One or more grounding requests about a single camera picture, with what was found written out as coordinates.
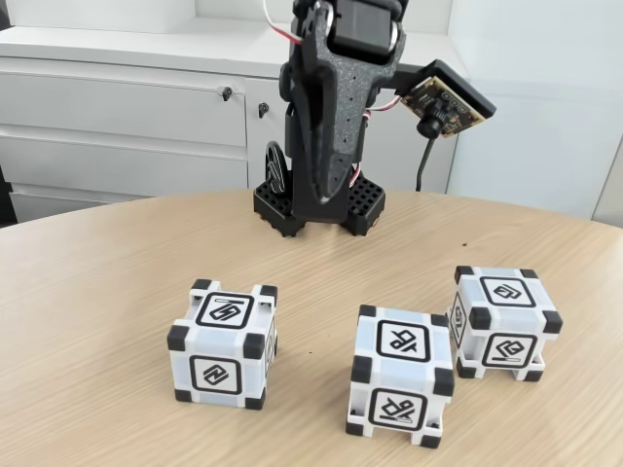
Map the white cube with crossed symbol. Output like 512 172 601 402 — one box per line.
345 305 457 449

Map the white cube with layered symbol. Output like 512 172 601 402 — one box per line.
446 265 565 383

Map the white drawer cabinet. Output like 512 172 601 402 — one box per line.
0 23 468 230

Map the white cube with zigzag symbol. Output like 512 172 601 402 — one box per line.
166 278 279 409

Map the white red gripper wire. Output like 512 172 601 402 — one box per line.
262 0 305 46

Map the black camera cable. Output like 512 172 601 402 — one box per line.
415 137 436 193

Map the camera board on black bracket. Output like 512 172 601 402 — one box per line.
393 58 497 141

